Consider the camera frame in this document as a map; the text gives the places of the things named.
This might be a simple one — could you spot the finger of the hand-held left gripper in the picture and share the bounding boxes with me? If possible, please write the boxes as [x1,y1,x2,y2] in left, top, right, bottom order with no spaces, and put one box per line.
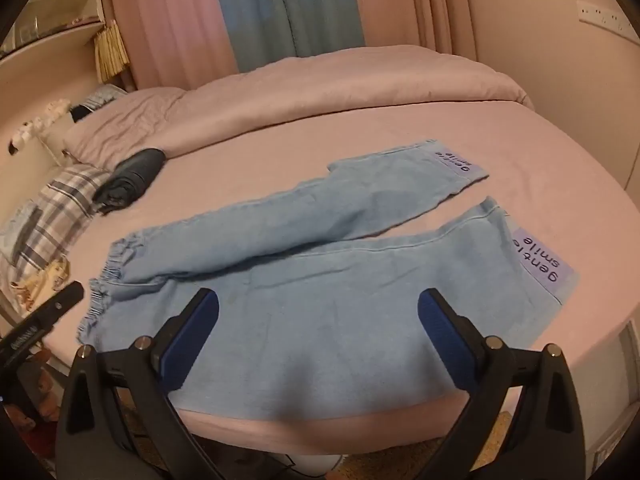
[0,281,85,361]

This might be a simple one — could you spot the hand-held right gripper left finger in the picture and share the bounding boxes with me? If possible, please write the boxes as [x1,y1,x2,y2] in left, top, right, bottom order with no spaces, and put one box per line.
[55,287,221,480]

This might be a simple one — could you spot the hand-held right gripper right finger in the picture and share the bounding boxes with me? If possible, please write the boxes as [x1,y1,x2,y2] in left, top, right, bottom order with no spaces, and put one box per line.
[417,287,586,480]

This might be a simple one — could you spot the light blue denim pants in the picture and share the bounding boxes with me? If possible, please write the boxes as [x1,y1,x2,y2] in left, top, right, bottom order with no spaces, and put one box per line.
[76,139,581,420]

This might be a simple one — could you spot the cartoon printed blanket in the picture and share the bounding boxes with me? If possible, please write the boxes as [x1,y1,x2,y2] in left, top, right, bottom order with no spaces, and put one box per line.
[0,255,71,323]

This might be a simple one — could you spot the beige rug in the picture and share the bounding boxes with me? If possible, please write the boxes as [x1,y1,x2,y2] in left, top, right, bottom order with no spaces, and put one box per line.
[327,410,513,480]

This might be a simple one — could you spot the plaid pillow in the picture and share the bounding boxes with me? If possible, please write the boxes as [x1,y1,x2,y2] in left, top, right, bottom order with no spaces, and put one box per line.
[0,162,113,281]

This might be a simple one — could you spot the dark folded cloth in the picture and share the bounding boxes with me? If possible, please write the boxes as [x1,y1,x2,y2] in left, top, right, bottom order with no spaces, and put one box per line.
[95,148,166,216]

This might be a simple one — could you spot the white round object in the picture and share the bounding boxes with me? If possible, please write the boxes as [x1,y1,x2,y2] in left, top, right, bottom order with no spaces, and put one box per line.
[285,452,346,476]

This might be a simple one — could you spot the white plush toy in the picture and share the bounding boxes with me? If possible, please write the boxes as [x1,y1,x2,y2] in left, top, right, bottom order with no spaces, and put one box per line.
[10,100,73,153]

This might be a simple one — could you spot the bed with pink sheet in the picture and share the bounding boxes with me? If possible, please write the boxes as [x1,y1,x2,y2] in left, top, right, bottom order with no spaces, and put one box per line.
[42,105,640,456]

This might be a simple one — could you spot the pink pillow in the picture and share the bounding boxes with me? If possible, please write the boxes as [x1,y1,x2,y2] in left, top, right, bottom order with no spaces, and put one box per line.
[62,87,188,166]

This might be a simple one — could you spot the striped cloth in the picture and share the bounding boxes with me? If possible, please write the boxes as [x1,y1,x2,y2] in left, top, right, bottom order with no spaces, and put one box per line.
[82,85,128,111]

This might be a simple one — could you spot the yellow tassel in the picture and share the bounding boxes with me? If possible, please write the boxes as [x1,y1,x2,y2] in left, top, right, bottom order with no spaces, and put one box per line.
[94,20,132,83]

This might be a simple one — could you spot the pink duvet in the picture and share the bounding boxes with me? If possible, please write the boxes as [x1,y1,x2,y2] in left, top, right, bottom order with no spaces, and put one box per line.
[165,52,536,161]

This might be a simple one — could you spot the white curved shelf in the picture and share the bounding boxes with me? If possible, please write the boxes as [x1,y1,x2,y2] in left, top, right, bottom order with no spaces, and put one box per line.
[0,0,108,126]

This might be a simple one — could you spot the pink curtain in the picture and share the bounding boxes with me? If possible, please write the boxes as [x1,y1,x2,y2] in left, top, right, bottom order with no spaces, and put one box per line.
[107,0,238,93]
[347,0,476,61]

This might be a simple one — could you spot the blue curtain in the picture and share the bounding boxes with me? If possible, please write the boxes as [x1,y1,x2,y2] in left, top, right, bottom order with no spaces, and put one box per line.
[207,0,366,73]

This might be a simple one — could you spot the white wall socket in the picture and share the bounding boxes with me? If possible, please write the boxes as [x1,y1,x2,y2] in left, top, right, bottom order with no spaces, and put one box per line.
[577,2,640,36]

